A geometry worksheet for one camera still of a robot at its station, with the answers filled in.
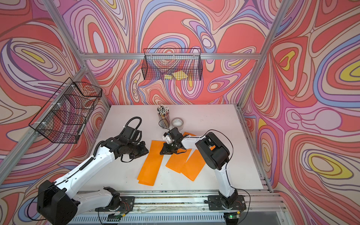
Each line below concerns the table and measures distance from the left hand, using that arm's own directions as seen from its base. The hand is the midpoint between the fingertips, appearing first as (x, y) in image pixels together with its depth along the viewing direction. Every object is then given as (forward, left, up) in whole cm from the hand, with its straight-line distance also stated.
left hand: (150, 151), depth 79 cm
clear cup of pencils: (+27, -5, +5) cm, 28 cm away
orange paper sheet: (-9, +2, -11) cm, 15 cm away
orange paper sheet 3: (-3, -25, -13) cm, 29 cm away
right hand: (+4, -5, -14) cm, 15 cm away
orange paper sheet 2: (-1, -15, -12) cm, 19 cm away
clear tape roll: (+31, -15, -12) cm, 36 cm away
